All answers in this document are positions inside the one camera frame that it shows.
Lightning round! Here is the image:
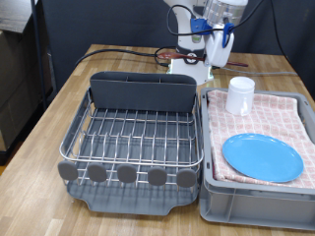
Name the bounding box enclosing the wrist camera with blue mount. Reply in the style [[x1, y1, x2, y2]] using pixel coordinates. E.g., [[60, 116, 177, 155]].
[[186, 18, 212, 43]]

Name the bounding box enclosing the reddish brown wooden spoon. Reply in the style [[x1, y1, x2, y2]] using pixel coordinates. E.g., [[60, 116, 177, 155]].
[[157, 50, 249, 68]]

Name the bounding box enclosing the metal wire dish rack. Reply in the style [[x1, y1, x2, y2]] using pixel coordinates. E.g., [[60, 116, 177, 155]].
[[57, 86, 205, 192]]

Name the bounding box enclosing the black metal pole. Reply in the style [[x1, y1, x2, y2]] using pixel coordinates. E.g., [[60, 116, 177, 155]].
[[30, 0, 48, 111]]

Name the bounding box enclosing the dark grey cutlery holder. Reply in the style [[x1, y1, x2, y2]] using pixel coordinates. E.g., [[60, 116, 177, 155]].
[[89, 71, 198, 113]]

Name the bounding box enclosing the grey table cable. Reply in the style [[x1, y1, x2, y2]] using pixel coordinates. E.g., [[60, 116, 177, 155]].
[[225, 66, 298, 77]]

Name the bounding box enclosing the pink checkered towel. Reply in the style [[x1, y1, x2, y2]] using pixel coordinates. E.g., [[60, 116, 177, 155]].
[[206, 88, 315, 190]]

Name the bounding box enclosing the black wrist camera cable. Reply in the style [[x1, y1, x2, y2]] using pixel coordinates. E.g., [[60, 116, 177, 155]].
[[165, 0, 265, 36]]

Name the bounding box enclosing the grey plastic crate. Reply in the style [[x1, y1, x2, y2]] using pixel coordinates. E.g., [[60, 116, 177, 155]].
[[199, 87, 315, 231]]

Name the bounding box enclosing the white mug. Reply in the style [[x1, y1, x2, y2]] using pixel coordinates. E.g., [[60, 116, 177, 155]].
[[224, 76, 256, 117]]

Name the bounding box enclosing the blue cable clip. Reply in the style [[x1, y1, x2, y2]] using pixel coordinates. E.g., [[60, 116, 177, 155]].
[[221, 22, 235, 49]]

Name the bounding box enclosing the brown cardboard box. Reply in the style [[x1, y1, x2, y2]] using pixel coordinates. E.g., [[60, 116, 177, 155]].
[[0, 29, 53, 151]]

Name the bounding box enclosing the grey plastic drain tray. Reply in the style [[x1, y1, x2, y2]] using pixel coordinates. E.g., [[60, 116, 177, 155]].
[[65, 94, 202, 216]]

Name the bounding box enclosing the thick black table cable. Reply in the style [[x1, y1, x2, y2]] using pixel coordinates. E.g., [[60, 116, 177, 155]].
[[74, 45, 178, 68]]

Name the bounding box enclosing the blue plastic plate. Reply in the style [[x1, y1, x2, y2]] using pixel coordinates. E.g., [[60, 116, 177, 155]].
[[221, 132, 305, 184]]

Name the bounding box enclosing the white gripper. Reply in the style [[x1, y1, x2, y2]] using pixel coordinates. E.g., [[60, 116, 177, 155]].
[[202, 23, 235, 69]]

